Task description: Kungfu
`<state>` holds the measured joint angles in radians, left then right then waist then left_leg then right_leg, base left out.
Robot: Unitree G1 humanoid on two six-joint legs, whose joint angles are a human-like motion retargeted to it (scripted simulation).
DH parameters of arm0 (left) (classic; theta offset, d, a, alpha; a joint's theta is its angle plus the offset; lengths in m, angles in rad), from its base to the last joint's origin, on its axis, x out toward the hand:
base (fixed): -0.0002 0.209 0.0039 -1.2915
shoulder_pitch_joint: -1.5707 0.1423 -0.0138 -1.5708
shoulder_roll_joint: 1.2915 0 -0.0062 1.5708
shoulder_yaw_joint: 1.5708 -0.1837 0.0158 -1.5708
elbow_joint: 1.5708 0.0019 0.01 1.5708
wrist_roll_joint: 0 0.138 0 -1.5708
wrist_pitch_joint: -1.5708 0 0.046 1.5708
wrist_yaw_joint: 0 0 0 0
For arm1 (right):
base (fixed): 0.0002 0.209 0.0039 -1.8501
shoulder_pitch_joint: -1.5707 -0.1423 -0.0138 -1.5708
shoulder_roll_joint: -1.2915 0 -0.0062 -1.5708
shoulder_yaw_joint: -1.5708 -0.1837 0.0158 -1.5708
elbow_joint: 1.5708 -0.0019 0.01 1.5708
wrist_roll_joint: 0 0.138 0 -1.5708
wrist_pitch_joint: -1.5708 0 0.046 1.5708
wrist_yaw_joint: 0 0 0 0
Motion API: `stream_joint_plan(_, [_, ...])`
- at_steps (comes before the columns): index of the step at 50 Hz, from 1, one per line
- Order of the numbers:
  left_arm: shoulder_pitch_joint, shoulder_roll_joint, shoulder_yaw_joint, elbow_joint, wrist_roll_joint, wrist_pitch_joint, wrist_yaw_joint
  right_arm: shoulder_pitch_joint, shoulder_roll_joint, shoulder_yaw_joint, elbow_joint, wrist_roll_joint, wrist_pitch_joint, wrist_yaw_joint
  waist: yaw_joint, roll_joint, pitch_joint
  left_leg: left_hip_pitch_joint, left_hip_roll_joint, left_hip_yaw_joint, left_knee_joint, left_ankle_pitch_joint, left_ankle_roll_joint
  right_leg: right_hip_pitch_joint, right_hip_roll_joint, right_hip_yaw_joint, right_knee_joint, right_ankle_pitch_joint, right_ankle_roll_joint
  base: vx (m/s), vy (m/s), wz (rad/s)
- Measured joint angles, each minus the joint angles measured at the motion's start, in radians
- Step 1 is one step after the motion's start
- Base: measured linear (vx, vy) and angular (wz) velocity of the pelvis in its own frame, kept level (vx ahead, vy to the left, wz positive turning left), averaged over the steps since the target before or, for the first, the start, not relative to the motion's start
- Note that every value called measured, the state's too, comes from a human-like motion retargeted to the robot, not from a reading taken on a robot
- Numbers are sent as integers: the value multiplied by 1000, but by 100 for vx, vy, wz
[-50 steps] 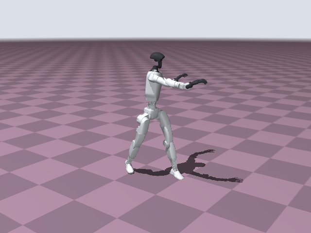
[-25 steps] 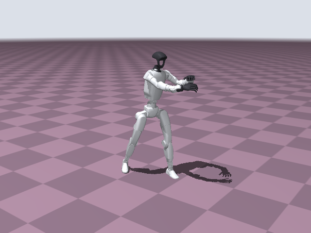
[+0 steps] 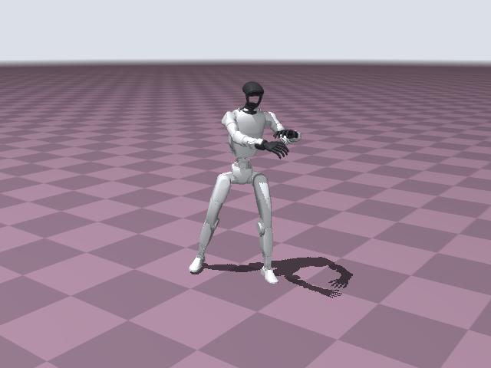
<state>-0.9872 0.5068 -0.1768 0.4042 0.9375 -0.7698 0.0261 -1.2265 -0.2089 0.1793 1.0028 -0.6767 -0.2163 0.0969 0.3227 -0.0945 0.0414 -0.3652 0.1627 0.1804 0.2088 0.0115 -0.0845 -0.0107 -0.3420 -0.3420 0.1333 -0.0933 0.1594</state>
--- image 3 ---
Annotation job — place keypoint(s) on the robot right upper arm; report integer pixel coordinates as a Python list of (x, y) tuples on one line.
[(229, 121)]

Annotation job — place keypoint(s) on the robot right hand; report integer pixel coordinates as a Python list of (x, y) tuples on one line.
[(273, 147)]

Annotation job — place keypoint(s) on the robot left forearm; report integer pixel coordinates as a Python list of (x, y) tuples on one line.
[(294, 140)]

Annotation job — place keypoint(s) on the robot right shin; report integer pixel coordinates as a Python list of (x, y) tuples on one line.
[(204, 239)]

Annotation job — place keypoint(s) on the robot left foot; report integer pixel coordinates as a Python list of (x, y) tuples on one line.
[(269, 276)]

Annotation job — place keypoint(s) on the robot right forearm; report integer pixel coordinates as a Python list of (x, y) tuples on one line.
[(245, 140)]

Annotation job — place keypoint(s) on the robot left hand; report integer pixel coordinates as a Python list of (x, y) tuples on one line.
[(288, 133)]

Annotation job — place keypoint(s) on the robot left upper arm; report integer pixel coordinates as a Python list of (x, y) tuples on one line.
[(274, 124)]

